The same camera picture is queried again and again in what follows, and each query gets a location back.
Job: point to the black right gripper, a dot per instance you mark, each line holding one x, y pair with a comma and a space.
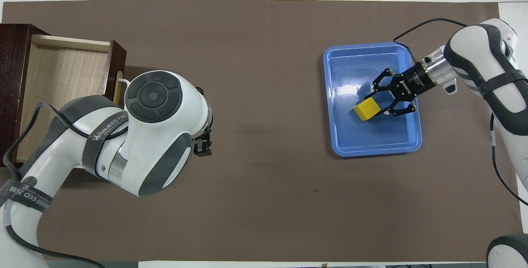
414, 80

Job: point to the yellow block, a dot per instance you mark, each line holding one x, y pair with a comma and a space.
367, 109

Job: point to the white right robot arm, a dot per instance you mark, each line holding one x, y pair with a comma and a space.
495, 74

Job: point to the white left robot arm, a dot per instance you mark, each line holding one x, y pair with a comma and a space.
152, 136

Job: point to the blue plastic tray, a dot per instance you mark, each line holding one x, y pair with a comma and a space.
371, 136

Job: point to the brown table mat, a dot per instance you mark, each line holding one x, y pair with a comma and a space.
268, 136

